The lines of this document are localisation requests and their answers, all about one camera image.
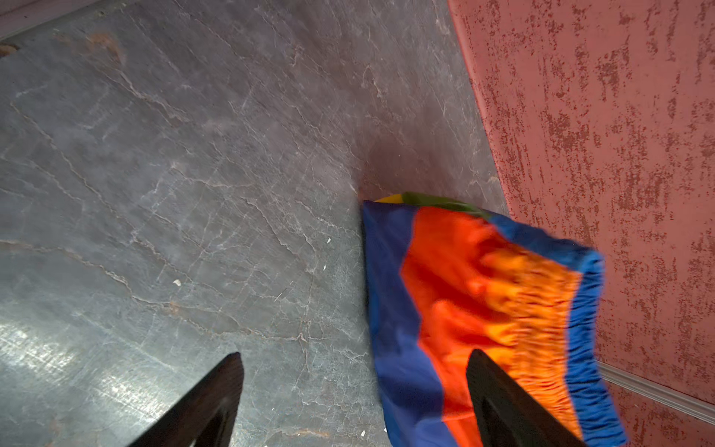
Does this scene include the rainbow striped shorts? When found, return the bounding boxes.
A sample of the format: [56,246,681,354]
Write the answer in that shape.
[361,193,627,446]

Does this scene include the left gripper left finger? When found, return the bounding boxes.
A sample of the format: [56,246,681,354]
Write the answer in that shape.
[132,352,244,446]

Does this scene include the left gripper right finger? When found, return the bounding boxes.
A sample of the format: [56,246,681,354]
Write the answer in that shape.
[465,349,585,446]

